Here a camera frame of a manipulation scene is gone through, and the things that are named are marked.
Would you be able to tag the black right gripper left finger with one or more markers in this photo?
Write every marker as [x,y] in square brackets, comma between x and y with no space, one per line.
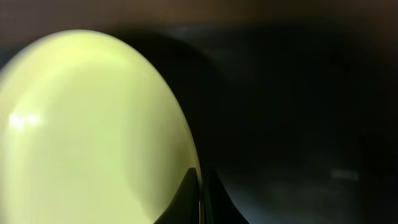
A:
[185,205]

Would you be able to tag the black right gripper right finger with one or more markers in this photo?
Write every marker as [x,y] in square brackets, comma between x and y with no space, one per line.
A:
[218,206]

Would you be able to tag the yellow plate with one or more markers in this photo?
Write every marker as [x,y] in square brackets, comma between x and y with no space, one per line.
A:
[90,133]

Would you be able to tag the dark brown serving tray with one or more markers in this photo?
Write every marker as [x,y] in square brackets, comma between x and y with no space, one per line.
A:
[299,122]

